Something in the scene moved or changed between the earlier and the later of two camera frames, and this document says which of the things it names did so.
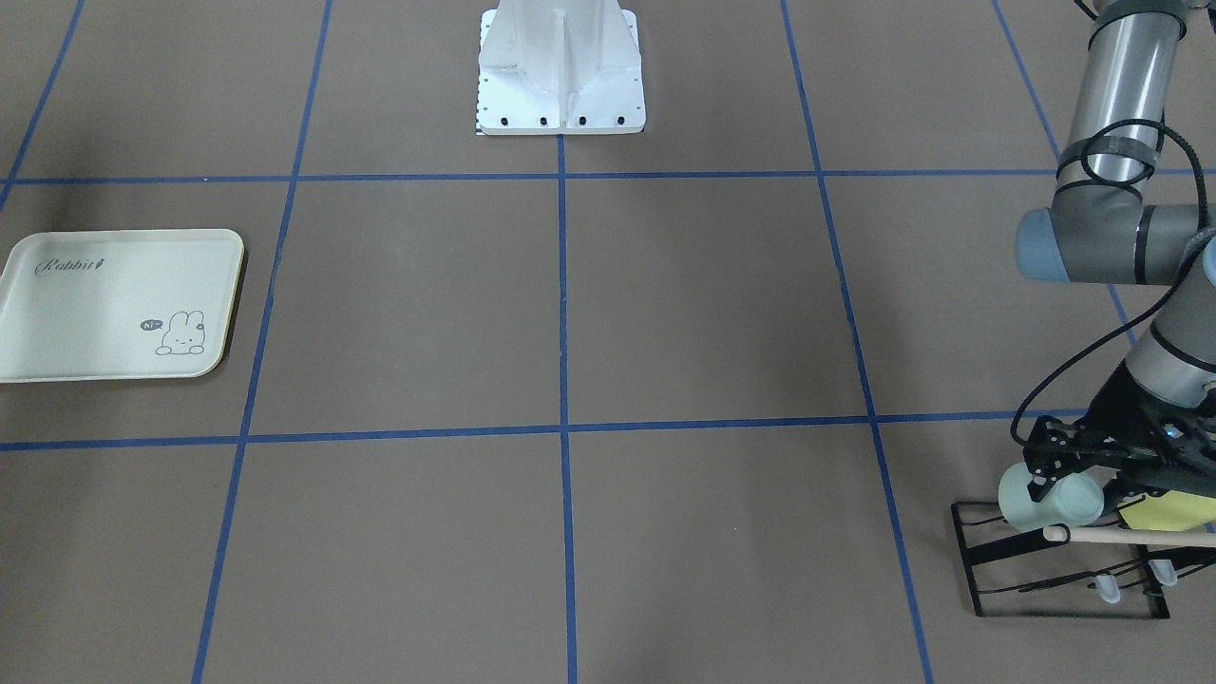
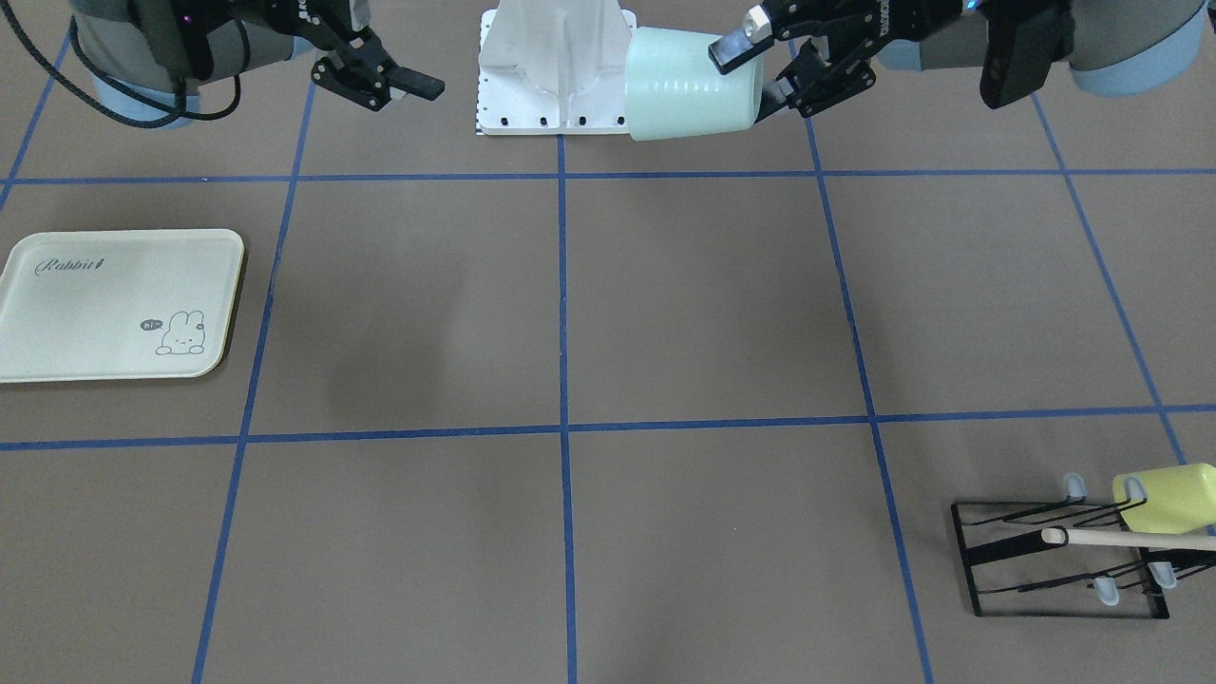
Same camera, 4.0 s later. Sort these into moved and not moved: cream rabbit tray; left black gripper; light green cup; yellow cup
Moved: light green cup; left black gripper
Not moved: yellow cup; cream rabbit tray
